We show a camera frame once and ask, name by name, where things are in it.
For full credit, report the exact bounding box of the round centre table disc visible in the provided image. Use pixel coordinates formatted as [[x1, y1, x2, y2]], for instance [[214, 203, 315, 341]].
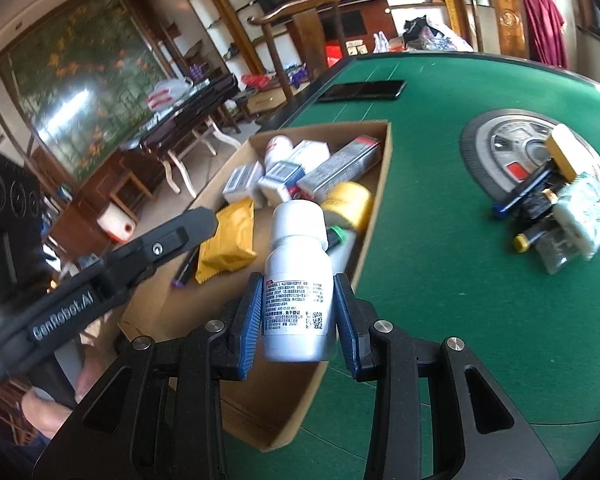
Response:
[[459, 108, 600, 204]]

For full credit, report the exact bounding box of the white plastic bag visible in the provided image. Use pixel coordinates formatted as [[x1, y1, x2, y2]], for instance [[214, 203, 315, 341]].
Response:
[[147, 78, 194, 112]]

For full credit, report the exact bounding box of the grey red long box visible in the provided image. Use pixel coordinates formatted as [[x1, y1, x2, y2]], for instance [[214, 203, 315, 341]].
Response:
[[297, 136, 382, 203]]

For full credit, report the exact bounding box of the large framed floral painting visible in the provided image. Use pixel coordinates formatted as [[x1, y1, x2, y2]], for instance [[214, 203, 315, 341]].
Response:
[[0, 0, 168, 182]]

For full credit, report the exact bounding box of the white barcode medicine box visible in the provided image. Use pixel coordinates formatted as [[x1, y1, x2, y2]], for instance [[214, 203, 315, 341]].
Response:
[[223, 162, 265, 209]]

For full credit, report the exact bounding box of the purple cap black pen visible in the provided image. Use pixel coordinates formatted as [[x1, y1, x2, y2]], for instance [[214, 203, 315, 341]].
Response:
[[171, 247, 199, 288]]

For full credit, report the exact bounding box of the black blue marker pen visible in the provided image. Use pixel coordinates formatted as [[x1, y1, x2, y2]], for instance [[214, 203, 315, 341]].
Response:
[[492, 162, 555, 219]]

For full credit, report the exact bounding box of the wooden chair near table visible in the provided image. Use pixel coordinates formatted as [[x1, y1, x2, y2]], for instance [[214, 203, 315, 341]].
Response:
[[247, 0, 349, 101]]

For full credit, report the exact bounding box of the yellow tape roll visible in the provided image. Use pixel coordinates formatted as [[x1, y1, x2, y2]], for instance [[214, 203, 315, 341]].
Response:
[[321, 181, 374, 234]]

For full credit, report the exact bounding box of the black bag pile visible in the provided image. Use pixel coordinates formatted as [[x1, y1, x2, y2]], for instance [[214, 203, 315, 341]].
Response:
[[402, 15, 474, 52]]

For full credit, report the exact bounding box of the green cap black pen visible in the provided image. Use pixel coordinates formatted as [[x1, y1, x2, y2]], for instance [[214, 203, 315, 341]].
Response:
[[326, 226, 348, 252]]

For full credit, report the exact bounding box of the yellow foil packet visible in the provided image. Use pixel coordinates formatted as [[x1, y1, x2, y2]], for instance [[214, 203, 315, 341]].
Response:
[[195, 198, 258, 284]]

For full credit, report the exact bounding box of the brown cardboard box tray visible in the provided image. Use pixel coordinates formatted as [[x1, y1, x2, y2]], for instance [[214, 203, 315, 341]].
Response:
[[116, 119, 394, 453]]

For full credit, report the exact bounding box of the blue white medicine box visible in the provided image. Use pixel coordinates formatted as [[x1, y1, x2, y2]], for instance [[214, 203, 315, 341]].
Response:
[[258, 140, 330, 207]]

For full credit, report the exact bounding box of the white bottle red label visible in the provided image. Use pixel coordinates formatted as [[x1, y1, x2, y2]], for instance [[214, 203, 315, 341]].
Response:
[[264, 136, 294, 172]]

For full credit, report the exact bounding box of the wooden chair with carving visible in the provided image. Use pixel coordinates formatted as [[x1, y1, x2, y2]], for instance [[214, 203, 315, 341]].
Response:
[[467, 0, 530, 60]]

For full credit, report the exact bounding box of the white medicine bottle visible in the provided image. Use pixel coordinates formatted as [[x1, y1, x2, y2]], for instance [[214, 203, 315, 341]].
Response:
[[262, 200, 336, 363]]

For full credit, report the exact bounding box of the dark red hanging cloth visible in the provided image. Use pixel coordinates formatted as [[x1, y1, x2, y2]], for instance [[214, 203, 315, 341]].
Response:
[[522, 0, 568, 68]]

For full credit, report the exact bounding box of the black smartphone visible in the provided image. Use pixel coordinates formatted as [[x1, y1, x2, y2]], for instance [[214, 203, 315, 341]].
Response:
[[317, 80, 406, 102]]

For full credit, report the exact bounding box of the black folding side table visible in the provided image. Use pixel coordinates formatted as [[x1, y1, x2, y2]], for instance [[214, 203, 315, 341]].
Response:
[[119, 74, 242, 200]]

